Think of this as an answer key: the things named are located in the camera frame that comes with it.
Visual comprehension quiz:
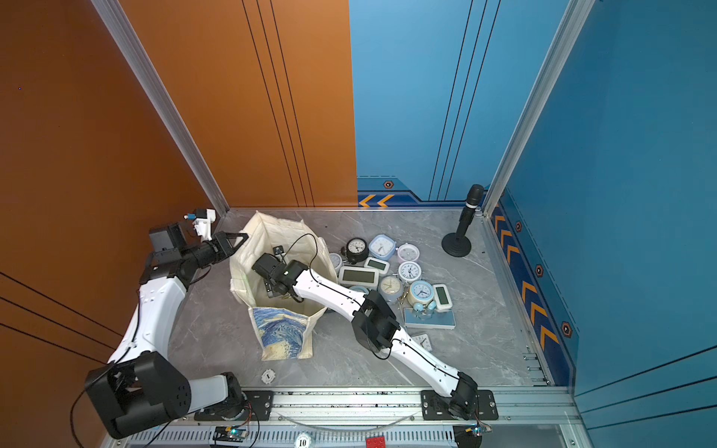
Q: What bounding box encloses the black round alarm clock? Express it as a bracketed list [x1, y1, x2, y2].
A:
[342, 237, 369, 265]

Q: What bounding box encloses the white twin-bell alarm clock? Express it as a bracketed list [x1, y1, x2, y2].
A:
[330, 253, 344, 274]

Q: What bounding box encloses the green circuit board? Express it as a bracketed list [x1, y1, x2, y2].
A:
[212, 426, 249, 444]

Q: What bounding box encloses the red block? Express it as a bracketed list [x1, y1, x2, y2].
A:
[365, 436, 387, 448]

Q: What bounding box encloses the yellow blue twin-bell clock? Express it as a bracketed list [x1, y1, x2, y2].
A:
[407, 280, 436, 313]

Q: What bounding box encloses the black microphone on stand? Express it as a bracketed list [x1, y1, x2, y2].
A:
[442, 184, 485, 258]

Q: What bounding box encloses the white round marker left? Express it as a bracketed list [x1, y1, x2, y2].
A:
[261, 369, 276, 385]

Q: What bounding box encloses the cream round alarm clock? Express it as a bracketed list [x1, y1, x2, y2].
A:
[378, 276, 405, 304]

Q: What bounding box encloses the pink round alarm clock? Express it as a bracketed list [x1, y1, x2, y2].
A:
[396, 243, 420, 263]

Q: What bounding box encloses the cream canvas bag starry print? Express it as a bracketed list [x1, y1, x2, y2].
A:
[230, 212, 337, 361]

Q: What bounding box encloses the right circuit board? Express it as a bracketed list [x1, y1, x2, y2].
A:
[466, 420, 493, 438]

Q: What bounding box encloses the light blue square alarm clock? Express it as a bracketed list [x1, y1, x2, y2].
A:
[368, 234, 397, 261]

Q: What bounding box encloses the white green digital clock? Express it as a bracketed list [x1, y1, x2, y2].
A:
[433, 284, 453, 313]

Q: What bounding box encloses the small white digital clock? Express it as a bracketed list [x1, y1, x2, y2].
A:
[364, 257, 390, 276]

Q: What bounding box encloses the white round alarm clock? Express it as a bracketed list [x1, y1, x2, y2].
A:
[398, 261, 423, 284]

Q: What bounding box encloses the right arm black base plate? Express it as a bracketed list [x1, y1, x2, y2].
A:
[420, 389, 500, 421]

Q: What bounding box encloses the blue rectangular clock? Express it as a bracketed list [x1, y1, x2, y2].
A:
[403, 309, 457, 330]

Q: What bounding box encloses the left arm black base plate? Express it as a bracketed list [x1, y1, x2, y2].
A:
[193, 390, 274, 423]

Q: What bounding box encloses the white round number tag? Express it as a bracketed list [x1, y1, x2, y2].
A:
[294, 432, 314, 448]

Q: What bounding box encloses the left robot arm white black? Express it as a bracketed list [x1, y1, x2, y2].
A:
[84, 224, 248, 439]

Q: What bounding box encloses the large white digital clock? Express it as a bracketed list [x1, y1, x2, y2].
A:
[338, 266, 380, 289]

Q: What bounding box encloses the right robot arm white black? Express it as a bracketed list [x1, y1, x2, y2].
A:
[252, 253, 479, 420]

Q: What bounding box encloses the small white square clock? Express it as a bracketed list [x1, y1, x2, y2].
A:
[412, 332, 432, 352]

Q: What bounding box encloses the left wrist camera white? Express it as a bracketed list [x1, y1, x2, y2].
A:
[184, 208, 217, 242]

